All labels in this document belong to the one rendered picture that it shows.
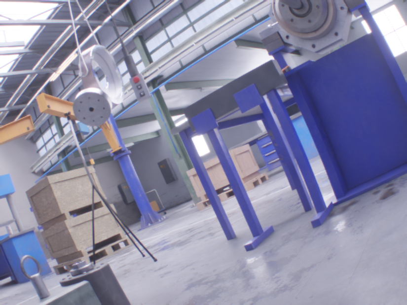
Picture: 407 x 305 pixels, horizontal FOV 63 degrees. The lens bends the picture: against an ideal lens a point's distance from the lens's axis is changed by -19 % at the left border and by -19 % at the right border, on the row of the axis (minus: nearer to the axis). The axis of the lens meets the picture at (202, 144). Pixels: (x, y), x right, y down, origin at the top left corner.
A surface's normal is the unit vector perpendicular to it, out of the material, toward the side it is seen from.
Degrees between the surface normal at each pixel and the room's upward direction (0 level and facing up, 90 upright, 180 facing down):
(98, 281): 90
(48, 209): 90
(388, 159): 90
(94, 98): 130
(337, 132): 90
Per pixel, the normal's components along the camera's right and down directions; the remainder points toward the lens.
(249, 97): -0.52, 0.15
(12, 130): 0.35, -0.25
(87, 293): 0.83, -0.41
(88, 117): 0.03, 0.63
